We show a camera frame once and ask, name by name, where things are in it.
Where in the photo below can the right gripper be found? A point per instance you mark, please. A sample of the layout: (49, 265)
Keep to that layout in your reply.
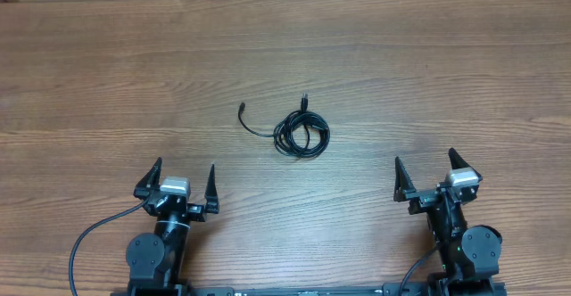
(421, 198)

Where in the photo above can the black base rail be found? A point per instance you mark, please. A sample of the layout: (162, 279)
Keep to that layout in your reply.
(388, 289)

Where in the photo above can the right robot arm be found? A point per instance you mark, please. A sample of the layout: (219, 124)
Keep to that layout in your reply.
(469, 255)

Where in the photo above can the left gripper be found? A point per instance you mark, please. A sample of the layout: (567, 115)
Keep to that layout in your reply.
(198, 214)

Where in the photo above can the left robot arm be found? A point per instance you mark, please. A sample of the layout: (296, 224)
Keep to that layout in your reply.
(155, 259)

